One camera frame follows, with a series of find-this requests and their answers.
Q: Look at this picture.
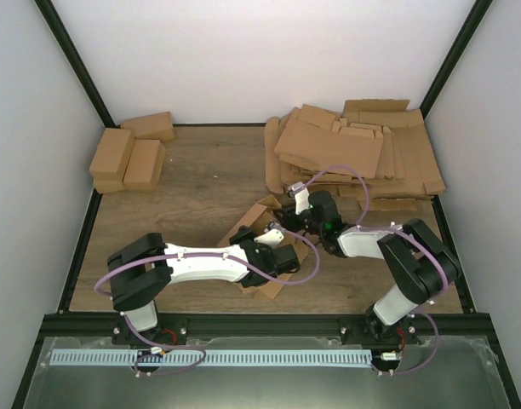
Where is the black right frame post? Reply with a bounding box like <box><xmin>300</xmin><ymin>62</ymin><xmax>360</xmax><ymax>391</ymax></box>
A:
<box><xmin>420</xmin><ymin>0</ymin><xmax>493</xmax><ymax>118</ymax></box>

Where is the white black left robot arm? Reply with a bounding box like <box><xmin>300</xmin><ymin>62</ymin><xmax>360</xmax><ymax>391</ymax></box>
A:
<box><xmin>107</xmin><ymin>226</ymin><xmax>300</xmax><ymax>344</ymax></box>

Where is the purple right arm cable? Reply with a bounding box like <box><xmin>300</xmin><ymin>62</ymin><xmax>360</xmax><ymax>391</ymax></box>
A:
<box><xmin>302</xmin><ymin>164</ymin><xmax>451</xmax><ymax>378</ymax></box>

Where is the light blue slotted cable duct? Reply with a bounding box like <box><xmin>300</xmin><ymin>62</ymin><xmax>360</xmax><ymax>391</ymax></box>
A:
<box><xmin>49</xmin><ymin>349</ymin><xmax>372</xmax><ymax>368</ymax></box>

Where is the folded cardboard box back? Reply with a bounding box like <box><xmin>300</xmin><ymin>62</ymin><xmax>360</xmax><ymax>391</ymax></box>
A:
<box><xmin>120</xmin><ymin>112</ymin><xmax>175</xmax><ymax>141</ymax></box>

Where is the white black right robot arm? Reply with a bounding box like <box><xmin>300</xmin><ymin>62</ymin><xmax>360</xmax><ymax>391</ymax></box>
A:
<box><xmin>275</xmin><ymin>191</ymin><xmax>462</xmax><ymax>343</ymax></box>

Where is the stack of flat cardboard blanks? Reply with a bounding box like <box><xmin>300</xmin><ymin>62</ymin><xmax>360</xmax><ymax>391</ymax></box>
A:
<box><xmin>264</xmin><ymin>99</ymin><xmax>446</xmax><ymax>210</ymax></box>

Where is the folded cardboard box middle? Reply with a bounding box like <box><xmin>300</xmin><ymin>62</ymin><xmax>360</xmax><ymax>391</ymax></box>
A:
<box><xmin>123</xmin><ymin>140</ymin><xmax>166</xmax><ymax>191</ymax></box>

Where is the folded cardboard box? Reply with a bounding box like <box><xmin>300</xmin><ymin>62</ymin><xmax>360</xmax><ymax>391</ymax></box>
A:
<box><xmin>123</xmin><ymin>140</ymin><xmax>166</xmax><ymax>191</ymax></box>
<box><xmin>89</xmin><ymin>129</ymin><xmax>135</xmax><ymax>181</ymax></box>
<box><xmin>120</xmin><ymin>112</ymin><xmax>175</xmax><ymax>141</ymax></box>

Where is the brown cardboard box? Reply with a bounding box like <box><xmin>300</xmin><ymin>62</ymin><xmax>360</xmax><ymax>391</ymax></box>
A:
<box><xmin>217</xmin><ymin>195</ymin><xmax>311</xmax><ymax>301</ymax></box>

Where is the black frame post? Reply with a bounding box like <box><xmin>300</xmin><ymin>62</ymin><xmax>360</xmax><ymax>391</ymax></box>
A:
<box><xmin>34</xmin><ymin>0</ymin><xmax>118</xmax><ymax>128</ymax></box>
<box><xmin>420</xmin><ymin>0</ymin><xmax>493</xmax><ymax>118</ymax></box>

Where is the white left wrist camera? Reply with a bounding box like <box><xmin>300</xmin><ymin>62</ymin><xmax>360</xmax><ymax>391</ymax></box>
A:
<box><xmin>255</xmin><ymin>222</ymin><xmax>285</xmax><ymax>249</ymax></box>

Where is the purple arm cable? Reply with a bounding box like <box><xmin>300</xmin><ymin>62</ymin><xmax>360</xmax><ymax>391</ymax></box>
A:
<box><xmin>302</xmin><ymin>164</ymin><xmax>451</xmax><ymax>378</ymax></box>
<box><xmin>94</xmin><ymin>229</ymin><xmax>321</xmax><ymax>378</ymax></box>

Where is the folded cardboard box left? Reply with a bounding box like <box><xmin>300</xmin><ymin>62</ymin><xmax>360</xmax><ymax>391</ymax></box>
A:
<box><xmin>89</xmin><ymin>129</ymin><xmax>135</xmax><ymax>181</ymax></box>

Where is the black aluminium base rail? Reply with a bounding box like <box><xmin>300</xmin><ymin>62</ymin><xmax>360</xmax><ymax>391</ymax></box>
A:
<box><xmin>42</xmin><ymin>313</ymin><xmax>491</xmax><ymax>346</ymax></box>

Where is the black left frame post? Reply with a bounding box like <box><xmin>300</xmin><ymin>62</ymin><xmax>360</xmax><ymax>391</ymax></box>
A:
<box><xmin>34</xmin><ymin>0</ymin><xmax>118</xmax><ymax>128</ymax></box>

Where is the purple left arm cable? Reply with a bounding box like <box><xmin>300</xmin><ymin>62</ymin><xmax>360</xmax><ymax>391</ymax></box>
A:
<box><xmin>94</xmin><ymin>229</ymin><xmax>321</xmax><ymax>378</ymax></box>

